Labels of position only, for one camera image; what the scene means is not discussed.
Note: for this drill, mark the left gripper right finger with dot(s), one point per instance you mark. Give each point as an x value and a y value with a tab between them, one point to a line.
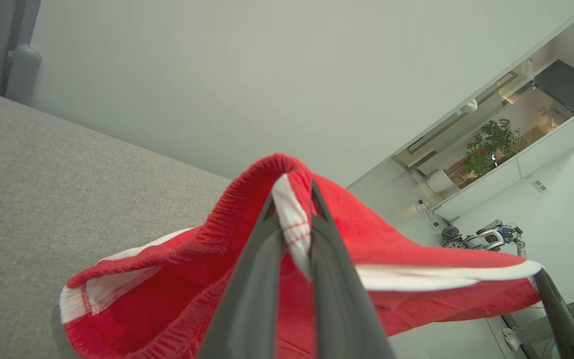
337	299

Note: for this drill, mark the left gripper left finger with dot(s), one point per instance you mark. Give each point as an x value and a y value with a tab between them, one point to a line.
252	299

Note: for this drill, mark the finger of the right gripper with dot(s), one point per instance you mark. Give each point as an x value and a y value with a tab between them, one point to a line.
563	324

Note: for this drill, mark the red shorts white stripes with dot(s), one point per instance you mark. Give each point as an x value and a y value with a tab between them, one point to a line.
391	234

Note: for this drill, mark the distant grey white robot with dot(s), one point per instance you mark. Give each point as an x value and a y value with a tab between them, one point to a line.
491	238

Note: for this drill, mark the white round pot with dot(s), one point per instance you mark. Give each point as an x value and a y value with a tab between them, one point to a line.
439	181

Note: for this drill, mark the white long cabinet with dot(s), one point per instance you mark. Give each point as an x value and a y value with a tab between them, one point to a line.
541	154

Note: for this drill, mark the green potted plant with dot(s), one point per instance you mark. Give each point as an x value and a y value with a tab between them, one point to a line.
489	147

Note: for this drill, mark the grey fabric sofa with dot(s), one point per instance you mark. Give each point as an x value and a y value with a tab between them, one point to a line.
43	199

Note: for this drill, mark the grey partition post rounded feet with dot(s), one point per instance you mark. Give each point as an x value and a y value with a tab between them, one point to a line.
23	70

